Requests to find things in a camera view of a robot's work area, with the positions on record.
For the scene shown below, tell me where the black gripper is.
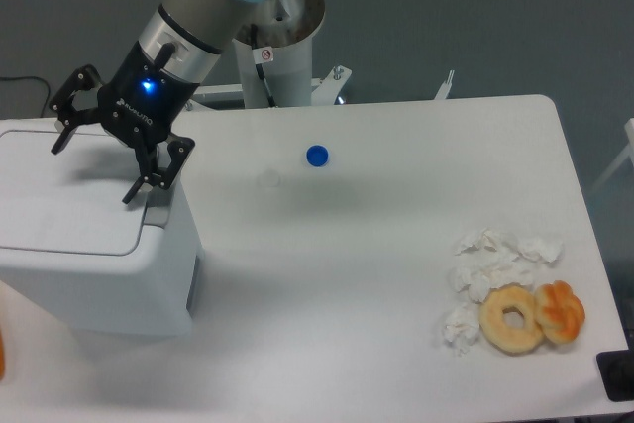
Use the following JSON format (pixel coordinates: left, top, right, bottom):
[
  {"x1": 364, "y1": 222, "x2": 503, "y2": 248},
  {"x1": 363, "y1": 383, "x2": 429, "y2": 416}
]
[{"x1": 49, "y1": 42, "x2": 196, "y2": 204}]

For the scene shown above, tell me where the white trash can lid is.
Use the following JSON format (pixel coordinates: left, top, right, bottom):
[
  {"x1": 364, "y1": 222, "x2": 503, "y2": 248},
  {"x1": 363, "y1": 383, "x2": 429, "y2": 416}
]
[{"x1": 1, "y1": 124, "x2": 146, "y2": 256}]

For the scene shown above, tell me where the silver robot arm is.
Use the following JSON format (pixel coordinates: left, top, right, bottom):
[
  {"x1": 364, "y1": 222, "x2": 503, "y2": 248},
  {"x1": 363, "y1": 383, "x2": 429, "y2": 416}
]
[{"x1": 49, "y1": 0, "x2": 264, "y2": 203}]

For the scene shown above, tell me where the white trash can body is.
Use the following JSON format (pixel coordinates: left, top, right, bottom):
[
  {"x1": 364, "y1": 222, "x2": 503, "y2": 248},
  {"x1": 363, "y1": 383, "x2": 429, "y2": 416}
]
[{"x1": 1, "y1": 119, "x2": 203, "y2": 336}]

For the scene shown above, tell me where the blue bottle cap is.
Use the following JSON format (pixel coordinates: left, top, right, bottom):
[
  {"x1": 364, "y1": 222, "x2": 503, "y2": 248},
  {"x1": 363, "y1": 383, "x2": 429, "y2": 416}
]
[{"x1": 305, "y1": 145, "x2": 330, "y2": 167}]

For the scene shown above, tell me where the orange object at left edge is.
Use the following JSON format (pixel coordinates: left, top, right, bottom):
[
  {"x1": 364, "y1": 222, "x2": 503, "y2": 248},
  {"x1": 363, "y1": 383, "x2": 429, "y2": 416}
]
[{"x1": 0, "y1": 330, "x2": 6, "y2": 381}]

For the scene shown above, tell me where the crumpled white tissue middle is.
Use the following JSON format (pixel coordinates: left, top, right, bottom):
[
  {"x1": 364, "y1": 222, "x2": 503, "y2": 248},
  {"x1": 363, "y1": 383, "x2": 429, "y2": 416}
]
[{"x1": 449, "y1": 228, "x2": 535, "y2": 303}]

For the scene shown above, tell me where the crumpled white tissue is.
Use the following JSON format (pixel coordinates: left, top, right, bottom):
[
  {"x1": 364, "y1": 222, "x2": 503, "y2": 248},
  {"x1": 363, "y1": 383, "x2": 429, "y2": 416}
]
[
  {"x1": 518, "y1": 237, "x2": 564, "y2": 264},
  {"x1": 442, "y1": 303, "x2": 480, "y2": 357},
  {"x1": 449, "y1": 228, "x2": 535, "y2": 303}
]

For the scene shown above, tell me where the crumpled white tissue bottom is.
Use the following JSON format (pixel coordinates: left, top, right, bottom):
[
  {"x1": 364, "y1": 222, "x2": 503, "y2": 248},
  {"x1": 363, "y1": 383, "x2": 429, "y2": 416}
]
[{"x1": 442, "y1": 303, "x2": 480, "y2": 357}]

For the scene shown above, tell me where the crumpled white tissue top right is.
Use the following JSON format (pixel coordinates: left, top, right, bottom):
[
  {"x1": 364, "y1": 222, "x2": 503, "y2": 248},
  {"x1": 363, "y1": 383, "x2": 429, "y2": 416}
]
[{"x1": 518, "y1": 237, "x2": 564, "y2": 264}]

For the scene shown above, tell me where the orange twisted pastry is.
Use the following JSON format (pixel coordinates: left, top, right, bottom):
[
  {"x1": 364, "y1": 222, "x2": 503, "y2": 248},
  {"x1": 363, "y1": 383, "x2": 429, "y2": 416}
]
[{"x1": 534, "y1": 280, "x2": 585, "y2": 345}]

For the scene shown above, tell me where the black device at table edge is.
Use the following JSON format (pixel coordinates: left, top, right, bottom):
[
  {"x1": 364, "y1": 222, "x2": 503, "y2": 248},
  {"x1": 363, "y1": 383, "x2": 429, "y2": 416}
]
[{"x1": 596, "y1": 350, "x2": 633, "y2": 402}]

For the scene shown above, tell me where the black cable on floor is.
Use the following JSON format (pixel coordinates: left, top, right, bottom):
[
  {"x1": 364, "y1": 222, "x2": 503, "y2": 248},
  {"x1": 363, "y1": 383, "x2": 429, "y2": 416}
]
[{"x1": 0, "y1": 75, "x2": 52, "y2": 119}]

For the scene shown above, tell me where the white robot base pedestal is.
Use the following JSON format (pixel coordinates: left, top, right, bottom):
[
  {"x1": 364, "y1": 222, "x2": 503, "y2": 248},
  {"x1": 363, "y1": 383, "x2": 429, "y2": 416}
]
[{"x1": 233, "y1": 0, "x2": 325, "y2": 109}]

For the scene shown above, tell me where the white bracket behind table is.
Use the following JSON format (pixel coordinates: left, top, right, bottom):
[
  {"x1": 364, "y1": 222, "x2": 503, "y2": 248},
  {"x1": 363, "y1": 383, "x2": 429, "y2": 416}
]
[{"x1": 185, "y1": 65, "x2": 455, "y2": 112}]

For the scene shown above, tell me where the plain ring donut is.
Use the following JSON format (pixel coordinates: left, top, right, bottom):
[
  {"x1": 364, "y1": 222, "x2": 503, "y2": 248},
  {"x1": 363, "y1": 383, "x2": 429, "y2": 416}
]
[{"x1": 478, "y1": 285, "x2": 545, "y2": 355}]

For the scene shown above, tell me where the white frame at right edge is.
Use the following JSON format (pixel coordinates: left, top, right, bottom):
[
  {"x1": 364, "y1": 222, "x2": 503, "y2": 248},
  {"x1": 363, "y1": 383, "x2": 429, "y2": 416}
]
[{"x1": 589, "y1": 118, "x2": 634, "y2": 195}]

